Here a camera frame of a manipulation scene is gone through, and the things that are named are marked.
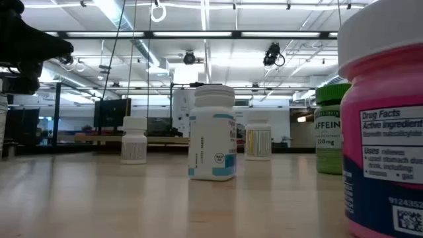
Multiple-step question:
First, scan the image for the green caffeine bottle green cap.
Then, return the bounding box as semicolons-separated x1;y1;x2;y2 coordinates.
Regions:
313;83;352;175

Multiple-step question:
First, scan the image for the white bottle yellow striped label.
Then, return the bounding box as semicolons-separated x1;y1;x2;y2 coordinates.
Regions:
244;118;272;162

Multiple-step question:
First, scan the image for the black overhead frame bar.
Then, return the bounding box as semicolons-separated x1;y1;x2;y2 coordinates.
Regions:
42;30;340;40

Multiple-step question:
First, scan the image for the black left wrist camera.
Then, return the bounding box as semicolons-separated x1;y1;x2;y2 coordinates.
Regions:
0;0;24;15

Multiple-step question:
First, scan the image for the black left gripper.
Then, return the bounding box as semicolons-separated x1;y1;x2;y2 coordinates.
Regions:
0;13;74;63

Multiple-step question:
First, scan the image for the small white medicine bottle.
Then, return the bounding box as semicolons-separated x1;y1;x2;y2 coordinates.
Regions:
120;116;148;165

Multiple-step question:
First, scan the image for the wooden shelf black metal frame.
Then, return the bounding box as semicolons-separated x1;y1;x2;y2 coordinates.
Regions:
52;81;225;156

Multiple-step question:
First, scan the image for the black aluminium table frame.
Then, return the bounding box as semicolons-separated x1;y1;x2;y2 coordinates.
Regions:
15;144;317;155

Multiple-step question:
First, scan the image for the black overhead camera with cable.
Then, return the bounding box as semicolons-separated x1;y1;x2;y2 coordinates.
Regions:
263;42;286;67

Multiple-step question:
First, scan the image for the black background monitor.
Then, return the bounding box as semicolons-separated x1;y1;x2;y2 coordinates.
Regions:
93;98;132;128

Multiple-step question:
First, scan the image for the white cylindrical tank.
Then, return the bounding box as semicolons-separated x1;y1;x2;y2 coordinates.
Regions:
172;88;196;138

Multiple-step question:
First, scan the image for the white looped cable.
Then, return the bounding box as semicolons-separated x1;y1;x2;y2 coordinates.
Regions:
150;0;167;23

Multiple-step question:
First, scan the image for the thin dark hanging cord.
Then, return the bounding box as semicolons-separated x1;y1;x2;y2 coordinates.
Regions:
146;0;152;116

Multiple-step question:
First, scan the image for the long black cable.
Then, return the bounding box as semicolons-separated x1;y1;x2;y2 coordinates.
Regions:
100;0;127;102

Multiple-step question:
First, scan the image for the white bottle blue label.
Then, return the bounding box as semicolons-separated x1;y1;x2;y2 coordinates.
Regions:
188;85;237;182

